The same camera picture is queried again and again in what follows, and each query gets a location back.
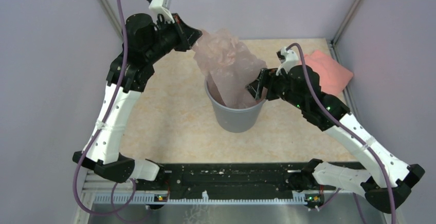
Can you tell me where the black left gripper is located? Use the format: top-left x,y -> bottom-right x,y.
144,12 -> 203,64

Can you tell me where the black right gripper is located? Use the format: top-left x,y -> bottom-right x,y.
245,66 -> 306,111

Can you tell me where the translucent pink trash bag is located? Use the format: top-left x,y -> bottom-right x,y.
192,29 -> 267,109

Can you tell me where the grey plastic trash bin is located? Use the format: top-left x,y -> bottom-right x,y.
204,80 -> 266,133

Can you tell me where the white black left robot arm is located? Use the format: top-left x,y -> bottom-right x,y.
72,13 -> 203,190

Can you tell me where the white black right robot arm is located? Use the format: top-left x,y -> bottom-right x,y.
246,65 -> 425,214

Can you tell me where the folded pink cloth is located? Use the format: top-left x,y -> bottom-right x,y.
304,50 -> 354,97

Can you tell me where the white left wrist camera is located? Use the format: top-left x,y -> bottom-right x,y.
149,0 -> 175,24

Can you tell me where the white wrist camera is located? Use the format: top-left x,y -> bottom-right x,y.
276,47 -> 299,76
149,0 -> 175,24

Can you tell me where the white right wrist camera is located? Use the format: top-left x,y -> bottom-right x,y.
276,47 -> 299,76

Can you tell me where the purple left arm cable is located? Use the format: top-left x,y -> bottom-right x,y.
72,0 -> 152,224

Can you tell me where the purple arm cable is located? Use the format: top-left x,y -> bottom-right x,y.
72,0 -> 152,224
285,43 -> 397,224

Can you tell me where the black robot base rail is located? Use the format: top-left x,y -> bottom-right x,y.
133,162 -> 362,201

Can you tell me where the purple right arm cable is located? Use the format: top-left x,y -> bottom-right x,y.
285,43 -> 397,224

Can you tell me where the white slotted cable duct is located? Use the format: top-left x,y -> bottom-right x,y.
93,191 -> 307,205

